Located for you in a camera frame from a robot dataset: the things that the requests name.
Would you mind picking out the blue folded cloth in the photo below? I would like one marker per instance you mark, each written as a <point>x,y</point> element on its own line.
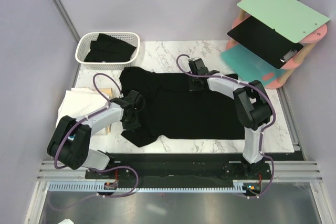
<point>71,138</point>

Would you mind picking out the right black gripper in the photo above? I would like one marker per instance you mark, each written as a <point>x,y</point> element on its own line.
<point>192,87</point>

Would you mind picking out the white slotted cable duct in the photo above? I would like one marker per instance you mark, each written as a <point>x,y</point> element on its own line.
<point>102,187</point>

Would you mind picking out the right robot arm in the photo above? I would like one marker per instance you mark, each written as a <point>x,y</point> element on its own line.
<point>250,100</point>

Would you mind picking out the white paper scrap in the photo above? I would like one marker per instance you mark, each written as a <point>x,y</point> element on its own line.
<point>66,221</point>

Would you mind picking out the green mint board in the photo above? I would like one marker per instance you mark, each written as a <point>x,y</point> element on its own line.
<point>289,18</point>

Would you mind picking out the black t shirts in basket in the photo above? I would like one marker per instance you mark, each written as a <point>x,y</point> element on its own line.
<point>109,49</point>

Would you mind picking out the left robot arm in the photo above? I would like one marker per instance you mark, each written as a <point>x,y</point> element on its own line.
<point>70,142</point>

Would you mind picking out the pink wooden shelf rack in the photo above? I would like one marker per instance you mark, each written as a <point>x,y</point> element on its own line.
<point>308,43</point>

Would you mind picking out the folded white t shirt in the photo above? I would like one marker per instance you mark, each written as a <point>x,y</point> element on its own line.
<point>80,102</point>

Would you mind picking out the white plastic laundry basket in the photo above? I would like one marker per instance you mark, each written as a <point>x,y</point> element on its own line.
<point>83,49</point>

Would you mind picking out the black clipboard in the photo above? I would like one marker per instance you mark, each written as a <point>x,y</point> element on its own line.
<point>265,42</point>

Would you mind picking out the teal cutting board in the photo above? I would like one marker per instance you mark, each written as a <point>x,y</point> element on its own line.
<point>249,67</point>

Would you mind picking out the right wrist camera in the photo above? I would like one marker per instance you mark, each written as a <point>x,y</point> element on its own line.
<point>195,59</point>

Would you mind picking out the black t shirt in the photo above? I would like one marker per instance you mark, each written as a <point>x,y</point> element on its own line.
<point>172,110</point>

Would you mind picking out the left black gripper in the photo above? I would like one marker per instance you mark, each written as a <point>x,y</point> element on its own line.
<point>133,126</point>

